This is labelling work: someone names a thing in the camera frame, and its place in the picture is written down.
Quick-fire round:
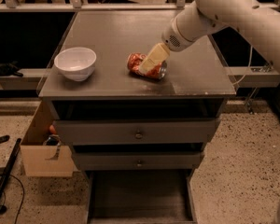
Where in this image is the cardboard box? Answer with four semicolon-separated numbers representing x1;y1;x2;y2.
21;102;76;177

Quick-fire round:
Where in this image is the orange ball in box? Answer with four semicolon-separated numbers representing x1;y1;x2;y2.
49;125;57;134

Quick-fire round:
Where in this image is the white cable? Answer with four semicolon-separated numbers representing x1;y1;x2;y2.
231;45;255;87

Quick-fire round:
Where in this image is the open grey bottom drawer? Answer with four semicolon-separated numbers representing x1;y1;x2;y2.
86;170;198;224

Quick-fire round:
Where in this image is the black cable on floor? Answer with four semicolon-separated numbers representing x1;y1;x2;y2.
0;173;26;224

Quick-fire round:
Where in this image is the black cloth on ledge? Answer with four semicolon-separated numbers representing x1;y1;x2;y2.
0;62;23;77

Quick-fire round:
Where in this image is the grey drawer cabinet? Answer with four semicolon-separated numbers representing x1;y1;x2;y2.
35;9;237;173

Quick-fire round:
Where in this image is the white bowl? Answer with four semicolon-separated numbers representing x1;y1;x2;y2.
54;47;97;81

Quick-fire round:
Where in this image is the grey top drawer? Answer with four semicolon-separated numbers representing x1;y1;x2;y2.
53;119;220;146

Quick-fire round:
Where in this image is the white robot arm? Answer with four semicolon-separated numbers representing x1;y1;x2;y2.
191;0;280;224

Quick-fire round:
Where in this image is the grey middle drawer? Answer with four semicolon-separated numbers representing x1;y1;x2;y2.
72;152;204;171

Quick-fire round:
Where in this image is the metal railing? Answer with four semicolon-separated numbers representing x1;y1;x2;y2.
0;0;280;18

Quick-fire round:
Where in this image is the black pole on floor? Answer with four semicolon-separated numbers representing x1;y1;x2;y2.
0;137;22;216

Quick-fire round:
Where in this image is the red coke can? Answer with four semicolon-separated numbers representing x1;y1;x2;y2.
127;52;167;80

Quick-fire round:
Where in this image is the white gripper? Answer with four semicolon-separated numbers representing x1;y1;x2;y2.
138;19;193;75

